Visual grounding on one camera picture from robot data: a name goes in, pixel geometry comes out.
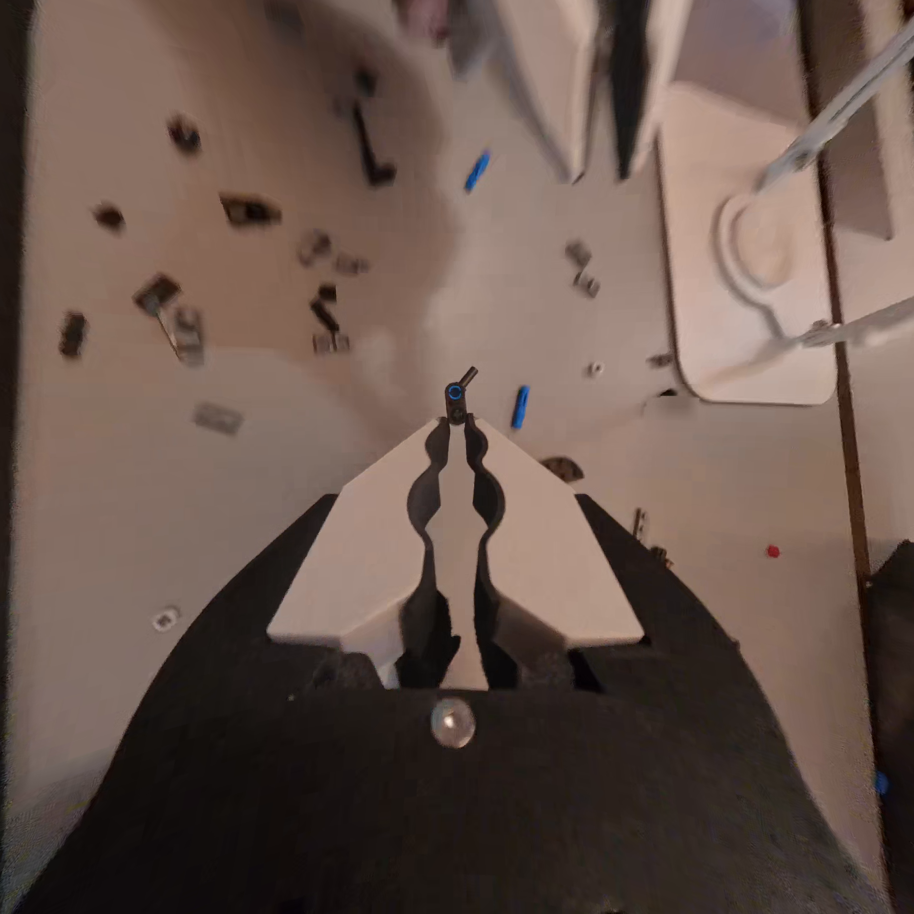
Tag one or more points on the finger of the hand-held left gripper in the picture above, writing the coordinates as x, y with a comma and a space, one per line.
660, 57
557, 71

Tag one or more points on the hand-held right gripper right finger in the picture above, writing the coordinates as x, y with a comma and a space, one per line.
564, 571

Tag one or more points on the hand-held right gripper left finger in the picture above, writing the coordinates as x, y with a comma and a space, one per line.
343, 571

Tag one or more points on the small lego axle assembly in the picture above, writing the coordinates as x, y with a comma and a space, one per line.
457, 408

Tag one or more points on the long grey lego plate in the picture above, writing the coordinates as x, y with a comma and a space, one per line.
640, 525

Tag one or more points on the black and red lego connector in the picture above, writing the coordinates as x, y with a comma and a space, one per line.
660, 555

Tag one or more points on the dark grey half-round lego plate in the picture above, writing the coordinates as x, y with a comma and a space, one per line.
564, 468

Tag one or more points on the small grey lego brick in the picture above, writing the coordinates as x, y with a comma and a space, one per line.
587, 283
578, 251

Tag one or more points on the small grey lego plate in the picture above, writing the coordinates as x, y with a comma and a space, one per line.
218, 418

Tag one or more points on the long black lego axle connector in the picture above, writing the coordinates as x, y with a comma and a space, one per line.
371, 150

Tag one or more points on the grey two-hole lego piece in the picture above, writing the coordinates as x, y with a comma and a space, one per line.
330, 343

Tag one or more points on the black lego pin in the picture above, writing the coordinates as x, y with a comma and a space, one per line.
325, 314
73, 334

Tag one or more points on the grey lego piece cluster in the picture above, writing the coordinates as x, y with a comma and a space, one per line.
314, 246

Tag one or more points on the dark lego tile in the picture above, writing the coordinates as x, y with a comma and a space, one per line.
155, 293

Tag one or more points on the black lego wedge piece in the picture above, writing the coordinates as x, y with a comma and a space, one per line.
250, 209

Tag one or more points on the small black rounded lego piece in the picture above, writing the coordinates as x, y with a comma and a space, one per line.
108, 216

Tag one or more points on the white book stand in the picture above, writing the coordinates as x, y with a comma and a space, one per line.
714, 343

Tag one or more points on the grey lego bracket piece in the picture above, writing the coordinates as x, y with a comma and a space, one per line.
185, 335

